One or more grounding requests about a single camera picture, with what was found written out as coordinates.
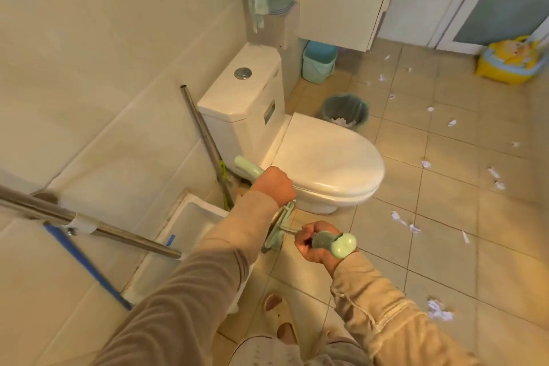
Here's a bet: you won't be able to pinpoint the person's right hand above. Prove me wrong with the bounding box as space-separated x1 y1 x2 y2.
294 220 344 276

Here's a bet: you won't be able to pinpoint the person's left hand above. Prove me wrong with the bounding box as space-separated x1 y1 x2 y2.
250 165 298 209

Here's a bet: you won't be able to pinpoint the green broom with steel handle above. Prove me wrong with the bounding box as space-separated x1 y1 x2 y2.
279 226 357 260

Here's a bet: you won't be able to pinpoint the green dustpan with steel handle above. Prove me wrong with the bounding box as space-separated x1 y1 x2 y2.
233 155 297 254

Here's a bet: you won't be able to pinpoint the blue lined trash bin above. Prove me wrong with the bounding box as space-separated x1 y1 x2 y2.
320 93 369 133

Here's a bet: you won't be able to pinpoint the white paper scraps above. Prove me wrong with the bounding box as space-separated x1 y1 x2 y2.
377 52 522 323

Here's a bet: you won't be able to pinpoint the person's left forearm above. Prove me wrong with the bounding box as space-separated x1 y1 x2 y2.
92 190 280 366

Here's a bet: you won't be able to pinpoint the beige tiled floor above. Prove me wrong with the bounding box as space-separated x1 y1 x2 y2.
210 37 549 366

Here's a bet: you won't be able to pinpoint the white toilet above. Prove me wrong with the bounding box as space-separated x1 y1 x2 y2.
197 42 386 215

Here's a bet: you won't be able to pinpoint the cream rubber slipper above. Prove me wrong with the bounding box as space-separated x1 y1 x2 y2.
260 291 299 347

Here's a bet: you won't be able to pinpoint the grey patterned trousers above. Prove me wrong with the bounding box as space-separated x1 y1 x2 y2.
229 333 374 366

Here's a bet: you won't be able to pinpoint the light blue bucket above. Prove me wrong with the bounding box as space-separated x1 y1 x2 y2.
301 40 339 86

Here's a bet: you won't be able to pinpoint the white vanity cabinet with sink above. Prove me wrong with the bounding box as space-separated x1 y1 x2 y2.
297 0 408 53

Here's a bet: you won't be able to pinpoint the blue mop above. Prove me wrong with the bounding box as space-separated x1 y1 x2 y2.
42 220 134 312

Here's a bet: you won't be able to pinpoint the yellow duck potty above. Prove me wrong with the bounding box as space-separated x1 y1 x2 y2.
475 34 542 86

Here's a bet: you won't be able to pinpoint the steel mop handle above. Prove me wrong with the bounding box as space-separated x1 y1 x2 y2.
0 183 184 260

